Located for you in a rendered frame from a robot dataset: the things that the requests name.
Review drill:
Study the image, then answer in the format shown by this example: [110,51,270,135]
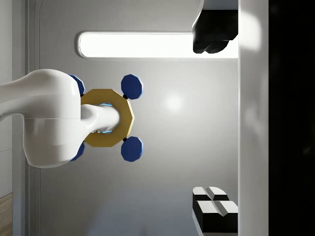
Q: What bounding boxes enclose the drone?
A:
[67,73,144,163]

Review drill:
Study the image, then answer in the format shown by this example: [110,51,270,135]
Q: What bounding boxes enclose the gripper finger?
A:
[191,0,239,54]
[192,186,239,236]

